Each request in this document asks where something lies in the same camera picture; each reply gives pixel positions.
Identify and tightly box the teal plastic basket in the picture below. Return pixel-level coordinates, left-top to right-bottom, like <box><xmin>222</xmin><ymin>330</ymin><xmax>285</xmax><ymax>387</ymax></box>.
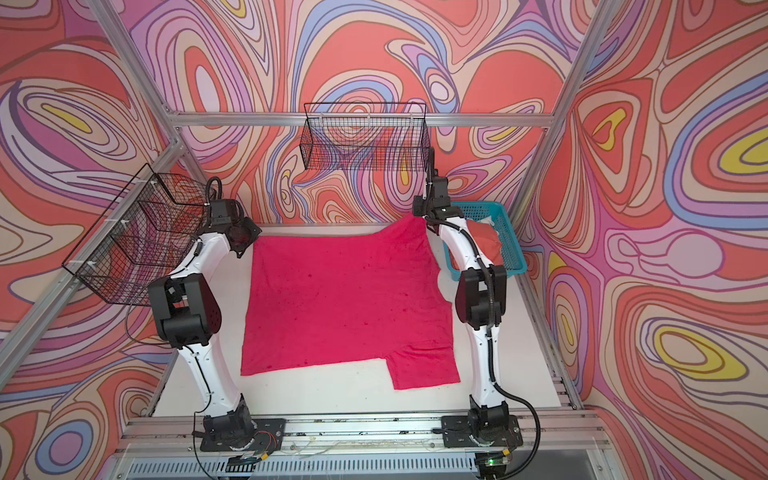
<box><xmin>427</xmin><ymin>201</ymin><xmax>527</xmax><ymax>281</ymax></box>

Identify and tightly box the magenta t shirt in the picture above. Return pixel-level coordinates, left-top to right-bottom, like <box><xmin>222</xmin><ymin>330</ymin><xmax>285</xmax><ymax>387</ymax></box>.
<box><xmin>240</xmin><ymin>217</ymin><xmax>460</xmax><ymax>390</ymax></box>

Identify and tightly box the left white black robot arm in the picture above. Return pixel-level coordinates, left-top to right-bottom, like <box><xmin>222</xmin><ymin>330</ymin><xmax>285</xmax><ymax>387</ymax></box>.
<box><xmin>148</xmin><ymin>199</ymin><xmax>261</xmax><ymax>451</ymax></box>

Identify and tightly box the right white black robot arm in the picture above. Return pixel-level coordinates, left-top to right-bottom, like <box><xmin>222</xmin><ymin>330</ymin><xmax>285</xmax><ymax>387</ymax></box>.
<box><xmin>412</xmin><ymin>167</ymin><xmax>509</xmax><ymax>446</ymax></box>

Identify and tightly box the coral orange t shirt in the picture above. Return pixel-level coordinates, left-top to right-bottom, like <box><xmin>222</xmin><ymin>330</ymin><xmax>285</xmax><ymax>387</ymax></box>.
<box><xmin>467</xmin><ymin>219</ymin><xmax>504</xmax><ymax>265</ymax></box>

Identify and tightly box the left black wire basket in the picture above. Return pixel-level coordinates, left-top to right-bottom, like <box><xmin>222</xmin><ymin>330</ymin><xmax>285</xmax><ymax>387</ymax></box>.
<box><xmin>62</xmin><ymin>165</ymin><xmax>206</xmax><ymax>306</ymax></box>

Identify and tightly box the black wire basket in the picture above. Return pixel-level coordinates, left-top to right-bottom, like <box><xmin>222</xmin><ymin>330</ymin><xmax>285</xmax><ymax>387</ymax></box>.
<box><xmin>300</xmin><ymin>101</ymin><xmax>434</xmax><ymax>172</ymax></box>
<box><xmin>62</xmin><ymin>165</ymin><xmax>206</xmax><ymax>306</ymax></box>

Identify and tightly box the back black wire basket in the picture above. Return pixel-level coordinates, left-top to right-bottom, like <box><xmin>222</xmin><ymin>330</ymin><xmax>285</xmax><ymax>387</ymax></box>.
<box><xmin>300</xmin><ymin>101</ymin><xmax>434</xmax><ymax>172</ymax></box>

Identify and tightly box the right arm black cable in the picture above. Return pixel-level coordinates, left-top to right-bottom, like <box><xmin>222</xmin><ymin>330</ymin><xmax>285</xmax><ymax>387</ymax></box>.
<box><xmin>424</xmin><ymin>146</ymin><xmax>542</xmax><ymax>480</ymax></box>

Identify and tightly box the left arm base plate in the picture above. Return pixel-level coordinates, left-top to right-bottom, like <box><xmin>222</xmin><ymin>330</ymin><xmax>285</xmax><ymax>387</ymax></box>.
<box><xmin>200</xmin><ymin>416</ymin><xmax>286</xmax><ymax>452</ymax></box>

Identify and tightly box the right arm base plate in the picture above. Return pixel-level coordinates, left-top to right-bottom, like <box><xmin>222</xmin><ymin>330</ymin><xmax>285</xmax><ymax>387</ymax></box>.
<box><xmin>433</xmin><ymin>415</ymin><xmax>524</xmax><ymax>450</ymax></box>

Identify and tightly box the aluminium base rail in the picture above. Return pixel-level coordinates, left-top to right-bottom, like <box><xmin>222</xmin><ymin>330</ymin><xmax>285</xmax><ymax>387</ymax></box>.
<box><xmin>102</xmin><ymin>410</ymin><xmax>625</xmax><ymax>479</ymax></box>

